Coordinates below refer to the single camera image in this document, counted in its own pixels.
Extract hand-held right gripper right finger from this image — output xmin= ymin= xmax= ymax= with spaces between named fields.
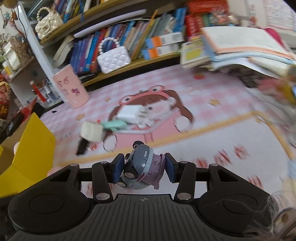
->
xmin=164 ymin=152 xmax=244 ymax=203

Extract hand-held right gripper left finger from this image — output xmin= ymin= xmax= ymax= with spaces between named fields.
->
xmin=46 ymin=153 xmax=125 ymax=204

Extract yellow cardboard box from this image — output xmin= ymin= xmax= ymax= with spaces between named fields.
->
xmin=0 ymin=113 xmax=56 ymax=198

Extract black binder clip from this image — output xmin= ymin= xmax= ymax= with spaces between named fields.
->
xmin=76 ymin=137 xmax=90 ymax=156

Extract mint green small toy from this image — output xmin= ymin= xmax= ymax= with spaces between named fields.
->
xmin=102 ymin=119 xmax=128 ymax=133

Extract cream flash card stack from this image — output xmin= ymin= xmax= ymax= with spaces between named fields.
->
xmin=81 ymin=121 xmax=103 ymax=142

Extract white grey small object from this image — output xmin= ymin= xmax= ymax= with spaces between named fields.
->
xmin=137 ymin=109 xmax=158 ymax=128

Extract white power adapter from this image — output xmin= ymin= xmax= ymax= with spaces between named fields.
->
xmin=117 ymin=105 xmax=143 ymax=122

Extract pink printed tablecloth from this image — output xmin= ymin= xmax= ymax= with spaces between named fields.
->
xmin=40 ymin=62 xmax=296 ymax=204

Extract pink sticker pen holder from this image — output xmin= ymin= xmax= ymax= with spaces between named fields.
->
xmin=51 ymin=64 xmax=90 ymax=109

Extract cups of brushes and pens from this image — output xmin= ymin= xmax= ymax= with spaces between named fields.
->
xmin=42 ymin=80 xmax=61 ymax=103

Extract grey fuzzy strands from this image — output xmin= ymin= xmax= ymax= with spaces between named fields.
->
xmin=251 ymin=192 xmax=296 ymax=241

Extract red printed packet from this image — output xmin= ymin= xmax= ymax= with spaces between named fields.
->
xmin=22 ymin=97 xmax=38 ymax=117

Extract red white doll figurine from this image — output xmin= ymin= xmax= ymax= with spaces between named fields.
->
xmin=30 ymin=81 xmax=47 ymax=103

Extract black long case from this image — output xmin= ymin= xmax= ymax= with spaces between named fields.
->
xmin=6 ymin=111 xmax=28 ymax=136

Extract orange blue white carton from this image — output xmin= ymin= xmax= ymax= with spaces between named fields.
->
xmin=146 ymin=32 xmax=184 ymax=48
xmin=142 ymin=44 xmax=180 ymax=60

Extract pink soft item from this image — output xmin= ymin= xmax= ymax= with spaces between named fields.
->
xmin=257 ymin=78 xmax=287 ymax=96

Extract red figure snack bag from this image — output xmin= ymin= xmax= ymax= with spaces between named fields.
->
xmin=0 ymin=74 xmax=12 ymax=120

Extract row of colourful books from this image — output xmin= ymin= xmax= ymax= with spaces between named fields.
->
xmin=69 ymin=8 xmax=188 ymax=73

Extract pile of open books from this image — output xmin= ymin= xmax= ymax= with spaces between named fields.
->
xmin=180 ymin=27 xmax=296 ymax=80

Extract pale long flat board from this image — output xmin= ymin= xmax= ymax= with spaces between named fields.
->
xmin=73 ymin=9 xmax=147 ymax=39

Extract wooden curved bookshelf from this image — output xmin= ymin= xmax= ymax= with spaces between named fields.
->
xmin=16 ymin=0 xmax=232 ymax=89

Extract wooden model building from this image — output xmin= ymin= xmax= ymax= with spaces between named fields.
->
xmin=10 ymin=36 xmax=32 ymax=64

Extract row of red books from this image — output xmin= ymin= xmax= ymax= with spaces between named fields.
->
xmin=185 ymin=0 xmax=241 ymax=36

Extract row of thin picture books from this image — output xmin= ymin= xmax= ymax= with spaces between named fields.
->
xmin=53 ymin=0 xmax=102 ymax=24

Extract white quilted pearl-handle handbag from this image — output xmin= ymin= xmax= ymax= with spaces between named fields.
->
xmin=97 ymin=37 xmax=131 ymax=74

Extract blue hanging cord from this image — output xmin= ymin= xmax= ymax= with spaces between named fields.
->
xmin=78 ymin=0 xmax=85 ymax=23

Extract cream quilted pearl-handle handbag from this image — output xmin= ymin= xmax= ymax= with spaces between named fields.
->
xmin=35 ymin=6 xmax=64 ymax=40

